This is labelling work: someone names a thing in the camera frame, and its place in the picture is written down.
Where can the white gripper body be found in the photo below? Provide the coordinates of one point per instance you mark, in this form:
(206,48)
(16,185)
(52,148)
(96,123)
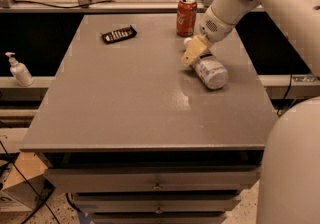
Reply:
(216,29)

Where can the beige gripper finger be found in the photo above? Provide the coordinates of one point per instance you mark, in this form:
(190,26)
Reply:
(194,47)

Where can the grey drawer cabinet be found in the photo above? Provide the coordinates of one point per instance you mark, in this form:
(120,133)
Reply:
(135,137)

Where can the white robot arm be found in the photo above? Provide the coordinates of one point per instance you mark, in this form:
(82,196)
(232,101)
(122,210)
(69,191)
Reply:
(289,187)

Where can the black snack tray packet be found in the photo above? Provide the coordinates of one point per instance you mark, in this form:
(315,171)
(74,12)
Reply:
(119,35)

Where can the red soda can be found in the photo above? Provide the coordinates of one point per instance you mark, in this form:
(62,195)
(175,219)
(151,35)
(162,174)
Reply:
(186,17)

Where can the white pump dispenser bottle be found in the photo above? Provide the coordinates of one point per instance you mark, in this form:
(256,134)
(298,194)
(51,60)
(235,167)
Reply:
(19,71)

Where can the cardboard box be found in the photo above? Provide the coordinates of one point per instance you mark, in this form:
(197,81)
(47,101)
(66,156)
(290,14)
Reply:
(22,185)

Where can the clear plastic water bottle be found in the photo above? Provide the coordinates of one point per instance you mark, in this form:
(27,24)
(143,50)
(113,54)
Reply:
(212,73)

